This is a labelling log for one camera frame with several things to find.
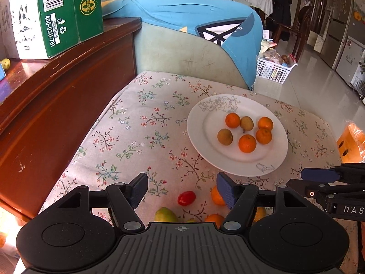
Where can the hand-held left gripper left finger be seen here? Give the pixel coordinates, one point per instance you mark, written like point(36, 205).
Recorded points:
point(139, 189)

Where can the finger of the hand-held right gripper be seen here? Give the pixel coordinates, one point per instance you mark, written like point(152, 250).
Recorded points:
point(313, 189)
point(316, 174)

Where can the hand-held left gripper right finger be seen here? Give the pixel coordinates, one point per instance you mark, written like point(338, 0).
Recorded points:
point(226, 189)

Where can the small orange mandarin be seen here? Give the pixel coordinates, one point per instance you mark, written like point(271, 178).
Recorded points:
point(265, 123)
point(232, 120)
point(263, 136)
point(214, 221)
point(260, 214)
point(247, 143)
point(216, 197)

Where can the white flower-print plate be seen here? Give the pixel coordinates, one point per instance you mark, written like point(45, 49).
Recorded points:
point(216, 157)

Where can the green yellow mango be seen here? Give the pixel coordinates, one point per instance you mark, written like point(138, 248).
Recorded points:
point(164, 216)

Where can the red cherry tomato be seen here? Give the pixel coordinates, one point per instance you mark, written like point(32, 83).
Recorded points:
point(186, 198)

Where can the green jujube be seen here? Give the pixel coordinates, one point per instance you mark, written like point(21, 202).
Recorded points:
point(191, 221)

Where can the small brown kiwi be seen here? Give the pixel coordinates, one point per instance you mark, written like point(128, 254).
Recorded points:
point(224, 136)
point(246, 123)

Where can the orange plastic bag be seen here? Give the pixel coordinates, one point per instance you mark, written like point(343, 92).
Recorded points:
point(353, 142)

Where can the floral printed cloth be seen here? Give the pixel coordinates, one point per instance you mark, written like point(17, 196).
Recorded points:
point(142, 120)

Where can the white plastic basket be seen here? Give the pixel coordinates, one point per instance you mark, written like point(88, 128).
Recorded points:
point(273, 71)

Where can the red-brown wooden cabinet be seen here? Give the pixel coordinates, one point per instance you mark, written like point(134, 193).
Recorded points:
point(57, 105)

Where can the white chest freezer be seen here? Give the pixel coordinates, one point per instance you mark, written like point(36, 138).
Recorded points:
point(349, 57)

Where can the grey refrigerator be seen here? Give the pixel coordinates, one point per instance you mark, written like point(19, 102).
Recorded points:
point(336, 40)

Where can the pale green sofa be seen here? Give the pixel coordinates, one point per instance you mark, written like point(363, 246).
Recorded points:
point(176, 51)

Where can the wooden chair with coat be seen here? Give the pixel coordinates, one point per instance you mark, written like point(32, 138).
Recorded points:
point(306, 14)

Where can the dark coat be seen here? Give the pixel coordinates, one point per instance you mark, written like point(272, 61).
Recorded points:
point(282, 11)

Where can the blue cardboard box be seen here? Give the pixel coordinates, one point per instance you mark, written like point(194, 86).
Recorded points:
point(2, 71)

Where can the blue printed cushion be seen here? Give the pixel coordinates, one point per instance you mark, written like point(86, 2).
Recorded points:
point(171, 8)

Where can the small yellow fruit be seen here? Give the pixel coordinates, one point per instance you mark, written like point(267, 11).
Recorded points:
point(5, 63)

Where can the green cardboard box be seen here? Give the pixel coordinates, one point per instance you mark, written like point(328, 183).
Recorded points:
point(65, 20)

